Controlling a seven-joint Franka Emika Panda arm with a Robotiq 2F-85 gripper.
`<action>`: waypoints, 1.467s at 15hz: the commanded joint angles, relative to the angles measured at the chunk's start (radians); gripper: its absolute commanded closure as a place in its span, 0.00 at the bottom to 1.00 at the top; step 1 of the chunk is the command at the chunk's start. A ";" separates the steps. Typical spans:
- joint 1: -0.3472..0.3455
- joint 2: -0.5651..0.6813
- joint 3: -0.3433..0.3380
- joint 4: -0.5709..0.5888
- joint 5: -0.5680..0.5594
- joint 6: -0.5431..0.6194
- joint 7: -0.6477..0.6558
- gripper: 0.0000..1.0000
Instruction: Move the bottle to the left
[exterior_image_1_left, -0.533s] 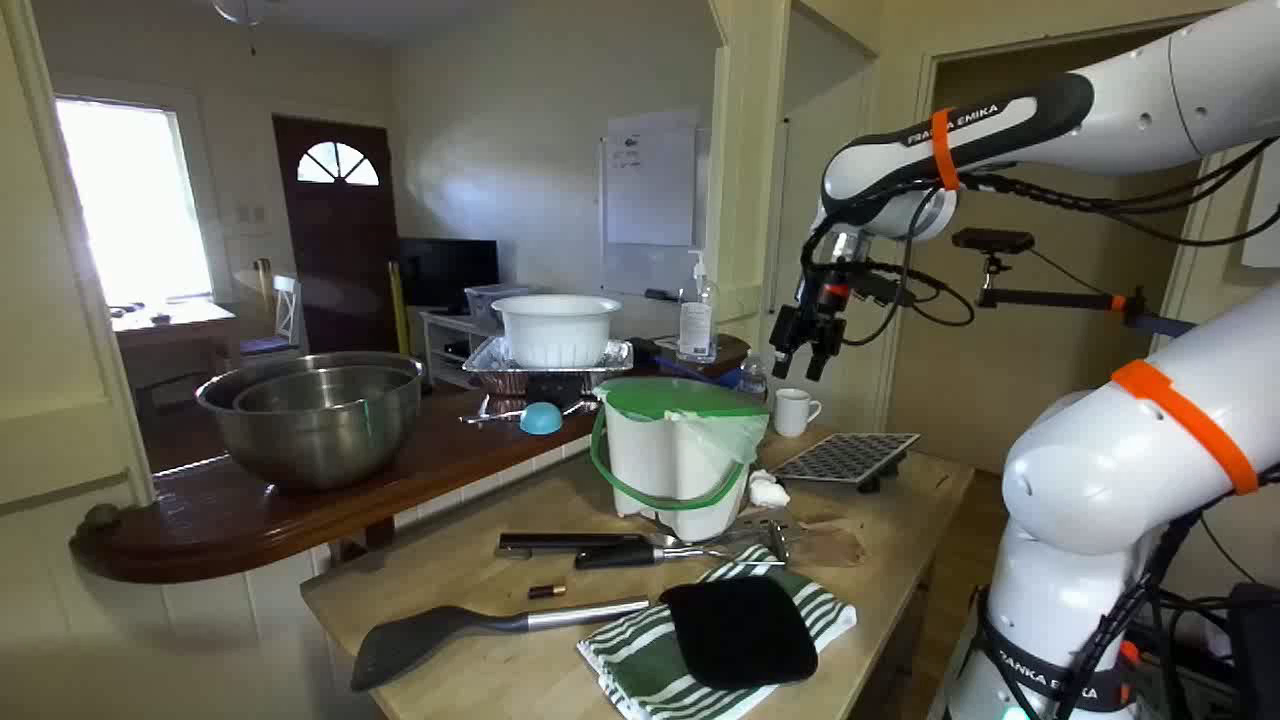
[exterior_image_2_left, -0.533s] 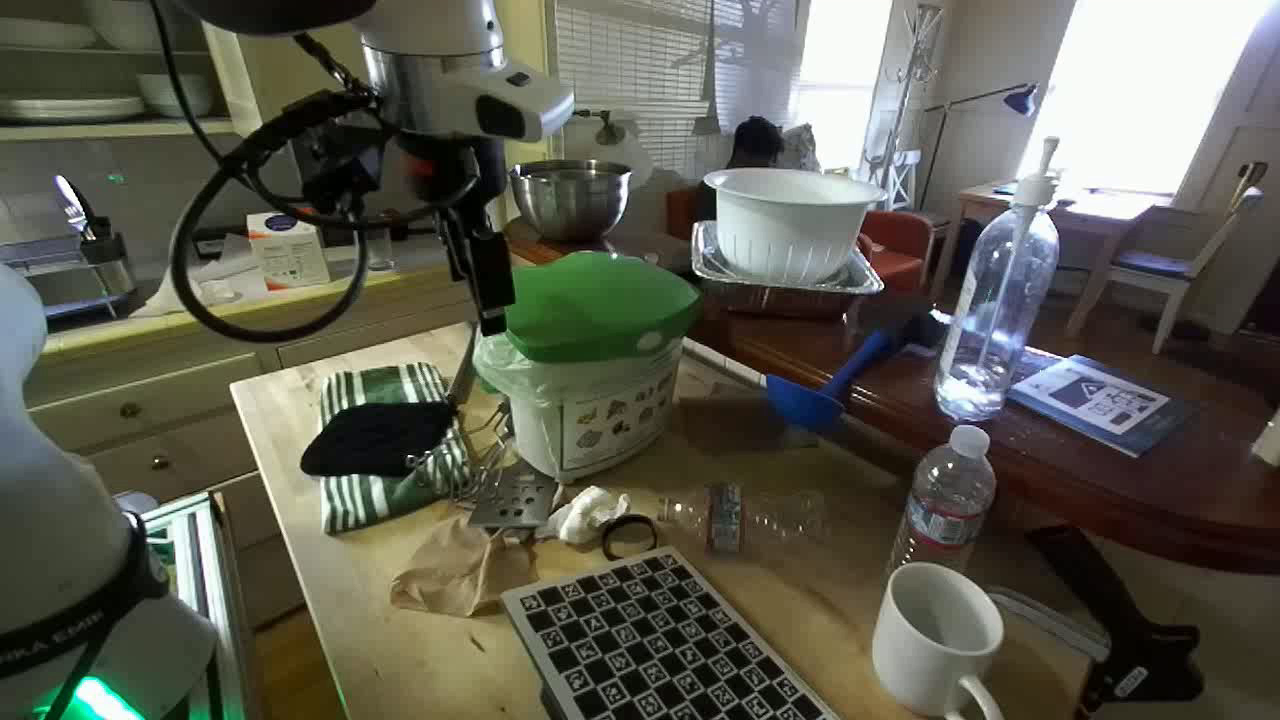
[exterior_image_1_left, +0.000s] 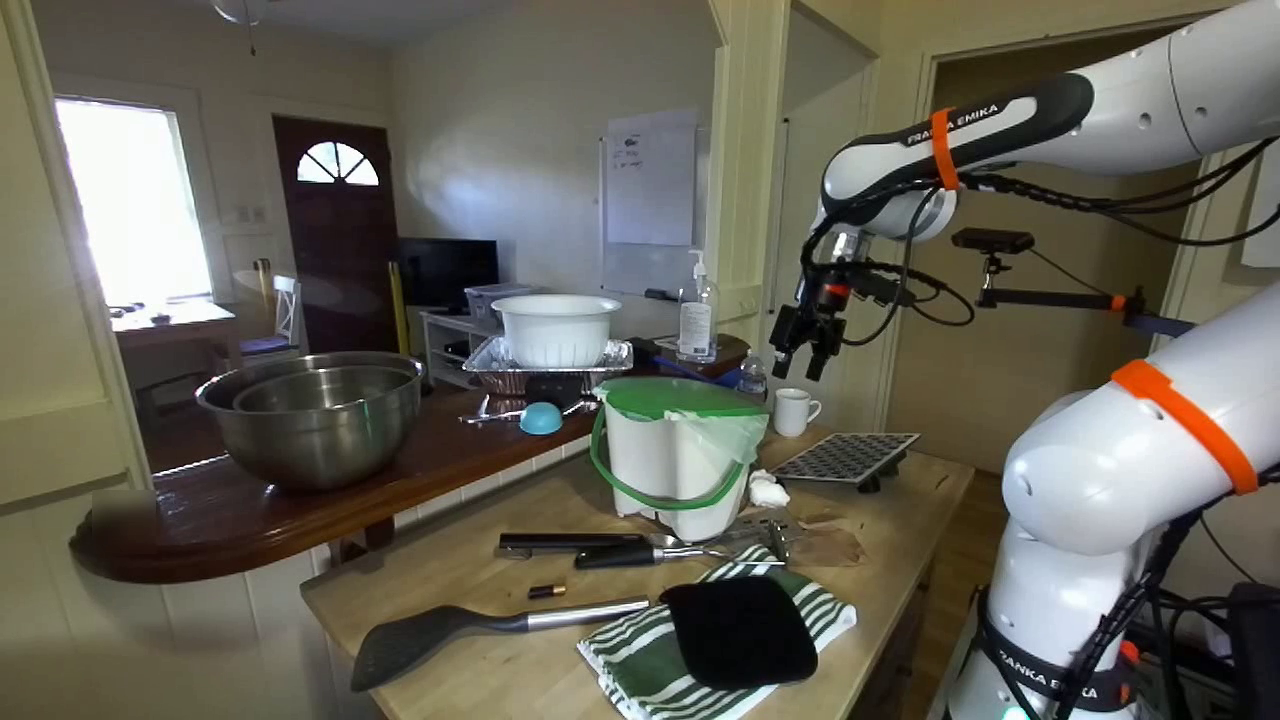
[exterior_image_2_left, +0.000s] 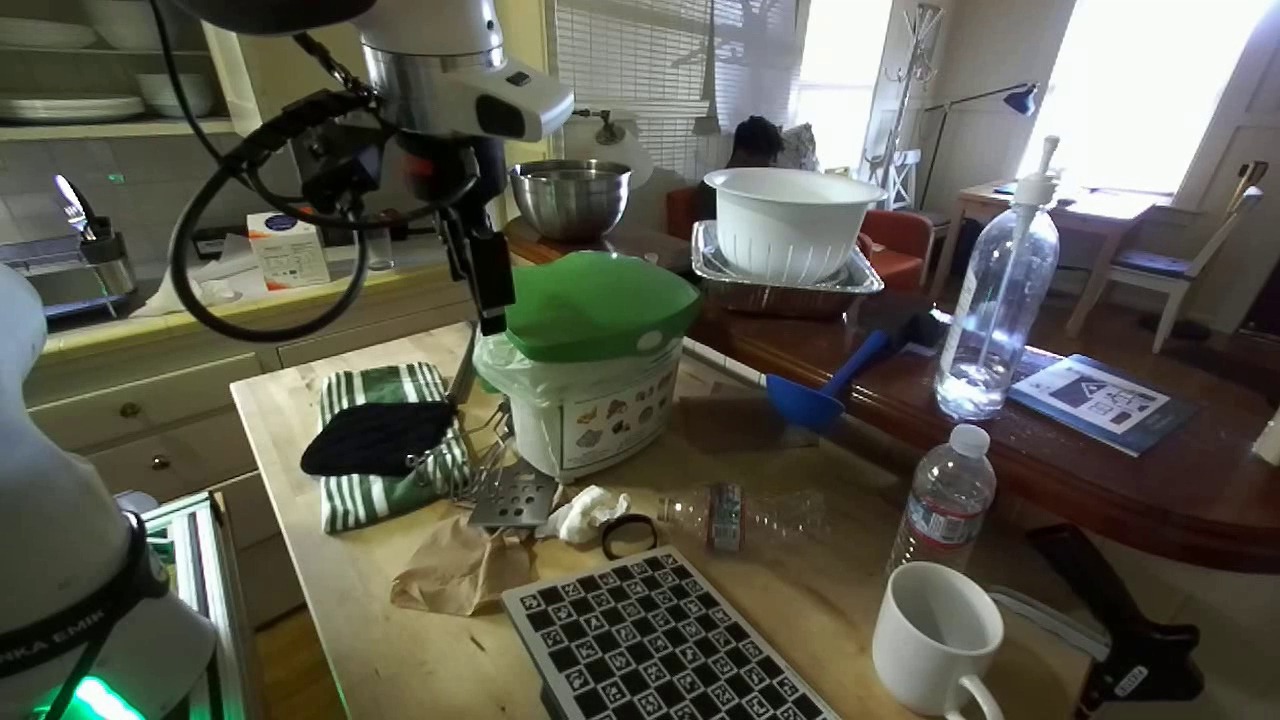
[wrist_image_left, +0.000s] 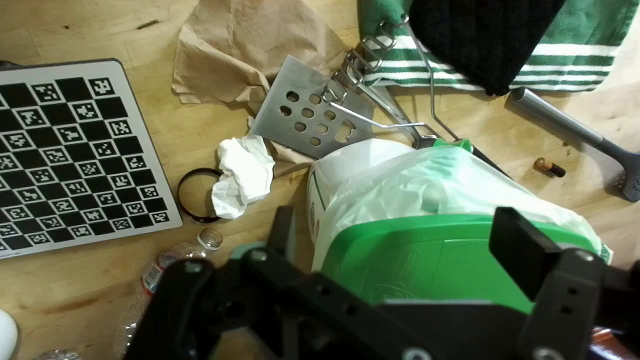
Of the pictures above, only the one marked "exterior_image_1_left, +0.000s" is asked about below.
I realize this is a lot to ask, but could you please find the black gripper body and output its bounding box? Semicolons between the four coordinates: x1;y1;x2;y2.
779;255;859;335

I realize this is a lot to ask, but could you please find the tall clear pump bottle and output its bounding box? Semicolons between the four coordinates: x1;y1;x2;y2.
677;248;719;365

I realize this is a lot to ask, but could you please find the small capped water bottle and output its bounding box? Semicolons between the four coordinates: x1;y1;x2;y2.
737;349;771;401

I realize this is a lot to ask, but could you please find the white ceramic mug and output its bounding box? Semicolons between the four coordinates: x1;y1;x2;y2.
766;383;828;442

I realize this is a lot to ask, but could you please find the black white checkerboard panel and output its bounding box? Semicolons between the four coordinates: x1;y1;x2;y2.
771;429;923;496

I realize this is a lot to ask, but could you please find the white crumpled wad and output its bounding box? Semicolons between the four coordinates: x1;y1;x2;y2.
745;468;794;517

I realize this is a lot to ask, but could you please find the white bin with green lid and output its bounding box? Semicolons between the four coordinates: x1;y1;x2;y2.
588;371;771;543

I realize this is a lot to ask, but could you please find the blue round kitchen utensil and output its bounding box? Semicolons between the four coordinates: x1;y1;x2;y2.
512;397;569;442

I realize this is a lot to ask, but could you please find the black cloth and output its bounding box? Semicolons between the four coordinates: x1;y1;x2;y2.
656;573;820;690

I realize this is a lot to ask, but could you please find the silver fork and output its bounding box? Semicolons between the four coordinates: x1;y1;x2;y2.
455;397;531;432

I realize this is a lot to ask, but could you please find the aluminium foil tray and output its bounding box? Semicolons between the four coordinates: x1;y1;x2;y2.
455;331;639;383

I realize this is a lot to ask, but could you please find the black comb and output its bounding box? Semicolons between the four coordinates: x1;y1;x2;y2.
490;529;656;558

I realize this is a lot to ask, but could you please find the white television stand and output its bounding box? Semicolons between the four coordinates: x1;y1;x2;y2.
413;309;495;393

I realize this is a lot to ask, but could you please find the black television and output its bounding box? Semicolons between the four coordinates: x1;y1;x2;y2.
396;236;502;318

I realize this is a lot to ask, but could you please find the green white striped towel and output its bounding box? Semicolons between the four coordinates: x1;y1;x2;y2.
572;538;859;720

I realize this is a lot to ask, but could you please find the light wooden table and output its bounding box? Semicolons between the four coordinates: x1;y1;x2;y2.
298;442;980;720

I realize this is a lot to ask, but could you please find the dark brown door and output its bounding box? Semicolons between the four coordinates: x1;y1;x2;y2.
271;110;399;355

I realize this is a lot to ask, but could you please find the steel mixing bowl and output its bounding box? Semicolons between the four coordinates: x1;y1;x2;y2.
192;349;427;490

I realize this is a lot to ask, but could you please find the dark wooden counter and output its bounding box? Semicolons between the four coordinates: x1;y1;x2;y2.
66;331;753;589

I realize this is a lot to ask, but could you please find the bright window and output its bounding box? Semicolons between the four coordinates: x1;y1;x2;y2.
53;91;223;315

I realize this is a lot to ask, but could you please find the black camera on boom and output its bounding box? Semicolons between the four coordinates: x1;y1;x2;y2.
946;225;1196;335

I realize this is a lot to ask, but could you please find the orange cable strap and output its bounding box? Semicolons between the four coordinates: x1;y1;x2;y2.
929;105;964;193
1106;355;1265;496

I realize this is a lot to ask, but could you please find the white wall board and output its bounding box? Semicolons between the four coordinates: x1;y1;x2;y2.
600;106;703;250

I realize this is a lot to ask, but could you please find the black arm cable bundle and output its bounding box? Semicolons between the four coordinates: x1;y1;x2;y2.
850;134;1280;331

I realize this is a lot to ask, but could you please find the black base cable bundle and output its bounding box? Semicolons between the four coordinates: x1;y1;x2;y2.
973;505;1280;720

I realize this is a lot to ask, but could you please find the black spatula with silver handle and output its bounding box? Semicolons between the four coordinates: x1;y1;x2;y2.
346;596;656;696

